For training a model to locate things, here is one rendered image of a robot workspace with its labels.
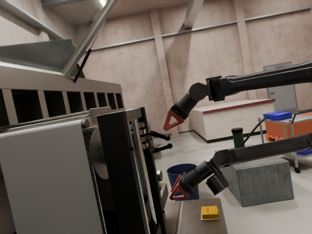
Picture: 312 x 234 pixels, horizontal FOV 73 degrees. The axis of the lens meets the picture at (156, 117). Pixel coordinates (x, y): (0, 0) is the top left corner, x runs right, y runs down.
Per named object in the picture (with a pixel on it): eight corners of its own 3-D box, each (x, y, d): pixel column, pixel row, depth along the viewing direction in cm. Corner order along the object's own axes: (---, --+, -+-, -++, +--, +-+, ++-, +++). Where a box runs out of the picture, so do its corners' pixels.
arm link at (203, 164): (208, 159, 87) (205, 159, 82) (219, 173, 84) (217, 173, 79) (195, 169, 88) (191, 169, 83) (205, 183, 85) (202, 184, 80)
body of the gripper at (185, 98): (186, 116, 82) (199, 101, 81) (185, 119, 72) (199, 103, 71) (174, 105, 83) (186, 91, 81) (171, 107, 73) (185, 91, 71)
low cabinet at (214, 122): (244, 123, 867) (240, 100, 861) (279, 131, 608) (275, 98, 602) (193, 132, 874) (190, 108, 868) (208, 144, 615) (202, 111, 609)
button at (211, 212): (218, 218, 91) (217, 213, 91) (202, 219, 93) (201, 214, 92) (217, 210, 98) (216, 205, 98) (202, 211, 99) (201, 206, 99)
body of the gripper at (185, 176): (191, 185, 91) (204, 175, 89) (191, 196, 81) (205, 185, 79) (181, 173, 91) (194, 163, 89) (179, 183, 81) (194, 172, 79)
